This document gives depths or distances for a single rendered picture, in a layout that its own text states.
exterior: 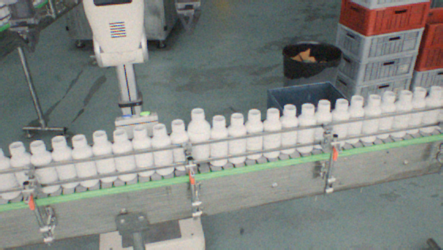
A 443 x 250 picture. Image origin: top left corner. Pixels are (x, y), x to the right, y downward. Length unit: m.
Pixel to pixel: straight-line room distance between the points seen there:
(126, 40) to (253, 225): 1.36
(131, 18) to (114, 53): 0.16
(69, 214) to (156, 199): 0.27
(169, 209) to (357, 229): 1.48
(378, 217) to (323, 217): 0.34
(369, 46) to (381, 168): 2.08
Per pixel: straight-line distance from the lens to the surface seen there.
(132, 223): 1.34
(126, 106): 1.83
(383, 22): 3.52
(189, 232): 2.09
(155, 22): 4.87
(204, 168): 1.27
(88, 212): 1.31
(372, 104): 1.38
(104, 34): 1.66
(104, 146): 1.21
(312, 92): 1.94
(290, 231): 2.46
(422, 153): 1.59
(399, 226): 2.64
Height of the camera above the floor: 1.79
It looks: 33 degrees down
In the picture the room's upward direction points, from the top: 2 degrees counter-clockwise
